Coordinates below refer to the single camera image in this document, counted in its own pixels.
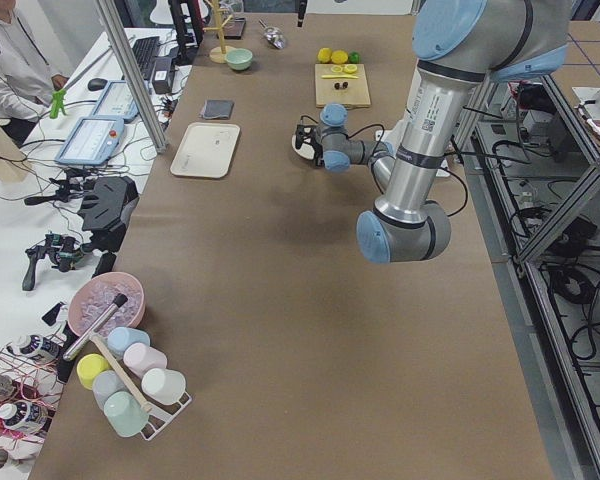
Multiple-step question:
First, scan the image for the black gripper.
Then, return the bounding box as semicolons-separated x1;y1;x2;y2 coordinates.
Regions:
292;0;315;150

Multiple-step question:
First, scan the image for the white cup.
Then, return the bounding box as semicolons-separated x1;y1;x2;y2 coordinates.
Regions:
141;368;186;405

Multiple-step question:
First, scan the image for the blue teach pendant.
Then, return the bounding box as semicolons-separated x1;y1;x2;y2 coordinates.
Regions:
55;115;125;166
91;80;139;123

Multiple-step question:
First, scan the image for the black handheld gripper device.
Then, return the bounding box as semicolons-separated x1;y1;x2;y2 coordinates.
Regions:
21;233;85;291

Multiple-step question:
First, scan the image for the yellow cup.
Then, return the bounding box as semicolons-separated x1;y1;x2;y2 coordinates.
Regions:
76;353;111;390

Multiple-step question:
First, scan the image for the black framed tray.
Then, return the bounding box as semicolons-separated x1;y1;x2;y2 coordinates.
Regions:
223;18;246;40

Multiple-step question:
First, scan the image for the light blue cup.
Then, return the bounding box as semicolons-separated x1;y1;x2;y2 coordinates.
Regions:
106;327;151;359

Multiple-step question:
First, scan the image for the yellow plastic knife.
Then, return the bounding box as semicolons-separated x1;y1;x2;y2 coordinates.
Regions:
320;74;359;80

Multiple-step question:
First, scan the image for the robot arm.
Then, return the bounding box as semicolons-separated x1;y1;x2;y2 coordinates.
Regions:
294;1;571;263

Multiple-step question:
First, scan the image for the cream rabbit tray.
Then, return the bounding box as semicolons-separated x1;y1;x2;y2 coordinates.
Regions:
170;122;240;179

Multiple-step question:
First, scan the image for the green lime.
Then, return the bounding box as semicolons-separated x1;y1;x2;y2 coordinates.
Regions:
348;51;361;64

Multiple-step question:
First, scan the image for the grey cup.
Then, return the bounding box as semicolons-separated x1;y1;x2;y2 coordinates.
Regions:
92;370;127;410

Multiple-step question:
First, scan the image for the mint green cup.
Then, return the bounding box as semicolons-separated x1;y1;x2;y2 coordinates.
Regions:
103;391;149;438

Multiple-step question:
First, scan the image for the pink bowl with ice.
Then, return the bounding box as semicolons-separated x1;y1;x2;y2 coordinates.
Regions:
68;272;146;336

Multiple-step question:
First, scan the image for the aluminium frame post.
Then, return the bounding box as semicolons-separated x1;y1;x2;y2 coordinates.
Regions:
95;0;167;154

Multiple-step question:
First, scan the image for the whole yellow lemon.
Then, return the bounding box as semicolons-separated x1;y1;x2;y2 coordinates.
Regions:
317;47;332;64
330;50;349;65

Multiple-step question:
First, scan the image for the steel scoop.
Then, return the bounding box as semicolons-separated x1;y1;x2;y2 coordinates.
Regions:
258;19;287;50

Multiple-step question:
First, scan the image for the grey folded cloth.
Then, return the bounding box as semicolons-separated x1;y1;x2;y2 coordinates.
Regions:
200;99;234;120

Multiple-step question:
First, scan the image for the wooden cutting board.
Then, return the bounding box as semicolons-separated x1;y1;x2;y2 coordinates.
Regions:
314;64;371;108

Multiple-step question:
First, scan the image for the black keyboard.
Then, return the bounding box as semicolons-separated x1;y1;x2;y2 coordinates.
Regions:
132;36;160;81

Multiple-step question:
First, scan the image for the person in white shirt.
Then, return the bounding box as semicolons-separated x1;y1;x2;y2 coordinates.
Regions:
0;1;68;145

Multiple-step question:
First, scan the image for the mint green bowl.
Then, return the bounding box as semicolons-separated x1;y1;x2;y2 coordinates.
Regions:
225;48;254;72

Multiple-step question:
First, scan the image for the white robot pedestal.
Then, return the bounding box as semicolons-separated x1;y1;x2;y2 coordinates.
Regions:
373;102;414;189

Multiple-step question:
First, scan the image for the steel muddler tool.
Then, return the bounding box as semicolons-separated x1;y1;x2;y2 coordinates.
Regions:
62;293;128;362

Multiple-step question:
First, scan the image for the beige round plate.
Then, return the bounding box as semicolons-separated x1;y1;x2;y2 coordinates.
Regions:
291;133;323;166

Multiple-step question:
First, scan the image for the white wire cup rack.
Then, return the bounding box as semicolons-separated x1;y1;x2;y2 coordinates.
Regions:
88;333;193;442

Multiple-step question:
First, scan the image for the wooden cup tree stand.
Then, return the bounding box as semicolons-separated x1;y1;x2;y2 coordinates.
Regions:
205;0;235;64

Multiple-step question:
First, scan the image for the pink cup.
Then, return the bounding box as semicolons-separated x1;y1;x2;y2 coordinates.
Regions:
123;342;167;378

